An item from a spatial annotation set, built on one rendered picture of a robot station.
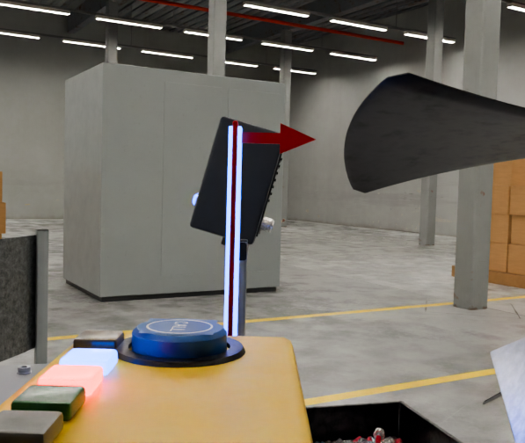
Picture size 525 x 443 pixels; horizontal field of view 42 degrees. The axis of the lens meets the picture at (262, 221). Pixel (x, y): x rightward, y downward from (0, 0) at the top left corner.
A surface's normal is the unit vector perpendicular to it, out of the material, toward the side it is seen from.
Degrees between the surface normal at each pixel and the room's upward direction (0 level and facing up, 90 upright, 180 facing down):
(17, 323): 90
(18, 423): 0
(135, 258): 90
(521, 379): 55
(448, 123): 167
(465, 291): 90
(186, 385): 0
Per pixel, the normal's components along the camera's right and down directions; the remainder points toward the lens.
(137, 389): 0.03, -1.00
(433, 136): -0.04, 0.98
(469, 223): -0.86, 0.00
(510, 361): -0.66, -0.56
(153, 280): 0.51, 0.06
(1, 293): 0.96, 0.04
